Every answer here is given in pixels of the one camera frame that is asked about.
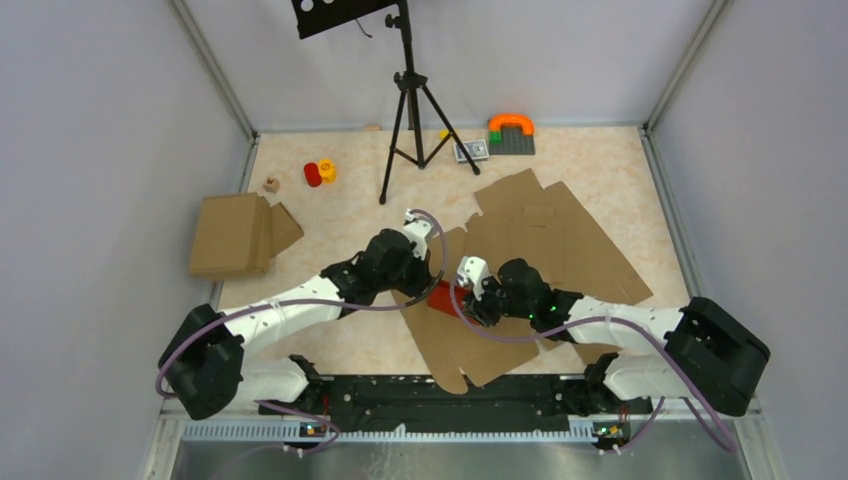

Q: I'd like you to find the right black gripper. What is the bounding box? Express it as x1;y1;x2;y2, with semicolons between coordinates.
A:
461;275;534;327

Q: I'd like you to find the red paper box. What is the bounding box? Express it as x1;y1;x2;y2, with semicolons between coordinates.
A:
426;280;479;325

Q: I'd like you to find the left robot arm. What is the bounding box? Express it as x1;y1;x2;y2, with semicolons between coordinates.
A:
155;218;438;420

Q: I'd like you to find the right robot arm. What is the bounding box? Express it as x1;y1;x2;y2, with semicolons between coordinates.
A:
451;256;771;417

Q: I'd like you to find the folded brown cardboard box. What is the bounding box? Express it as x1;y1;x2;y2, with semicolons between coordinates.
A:
188;192;303;282

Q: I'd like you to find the large flat cardboard sheet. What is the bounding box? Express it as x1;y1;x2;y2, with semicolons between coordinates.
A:
403;169;653;395

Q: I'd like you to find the yellow toy block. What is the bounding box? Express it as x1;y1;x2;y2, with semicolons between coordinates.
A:
317;158;337;183

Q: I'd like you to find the red cylinder toy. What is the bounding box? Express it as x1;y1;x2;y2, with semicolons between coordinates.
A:
303;162;323;188

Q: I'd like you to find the playing card deck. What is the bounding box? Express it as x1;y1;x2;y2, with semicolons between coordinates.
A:
454;140;490;163

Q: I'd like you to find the small wooden cube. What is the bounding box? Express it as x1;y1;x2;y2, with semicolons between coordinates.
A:
262;176;281;193

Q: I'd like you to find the orange arch toy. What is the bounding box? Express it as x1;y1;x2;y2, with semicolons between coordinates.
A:
488;113;535;136

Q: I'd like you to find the black perforated plate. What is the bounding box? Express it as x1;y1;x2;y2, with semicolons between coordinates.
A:
291;0;396;40

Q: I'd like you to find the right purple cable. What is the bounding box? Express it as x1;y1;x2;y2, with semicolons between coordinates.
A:
449;282;739;456

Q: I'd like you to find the purple cable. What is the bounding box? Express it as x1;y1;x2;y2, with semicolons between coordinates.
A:
449;282;739;456
154;207;450;458

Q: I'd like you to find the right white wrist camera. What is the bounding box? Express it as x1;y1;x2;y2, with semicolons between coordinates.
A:
456;256;493;300

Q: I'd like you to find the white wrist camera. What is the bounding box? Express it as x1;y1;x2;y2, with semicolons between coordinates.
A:
402;209;441;260
456;256;493;300

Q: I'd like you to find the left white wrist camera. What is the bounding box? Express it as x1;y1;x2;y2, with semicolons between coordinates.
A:
402;209;441;260

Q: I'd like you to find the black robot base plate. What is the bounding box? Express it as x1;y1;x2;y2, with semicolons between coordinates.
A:
289;374;653;433

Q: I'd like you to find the black camera tripod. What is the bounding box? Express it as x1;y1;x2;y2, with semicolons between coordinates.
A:
378;1;481;205

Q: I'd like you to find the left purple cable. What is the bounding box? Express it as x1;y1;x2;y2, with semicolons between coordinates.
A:
154;207;450;458

